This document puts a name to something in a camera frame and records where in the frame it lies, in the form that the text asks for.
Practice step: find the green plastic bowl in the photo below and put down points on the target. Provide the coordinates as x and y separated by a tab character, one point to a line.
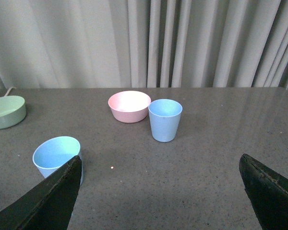
12	110

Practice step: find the pink plastic bowl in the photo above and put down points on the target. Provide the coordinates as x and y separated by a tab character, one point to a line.
129	106

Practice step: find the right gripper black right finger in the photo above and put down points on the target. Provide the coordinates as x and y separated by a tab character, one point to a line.
267	191

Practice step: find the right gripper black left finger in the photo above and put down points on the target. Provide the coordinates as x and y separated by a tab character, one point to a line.
49	205

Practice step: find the light blue plastic cup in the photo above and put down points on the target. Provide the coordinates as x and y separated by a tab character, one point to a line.
54	153

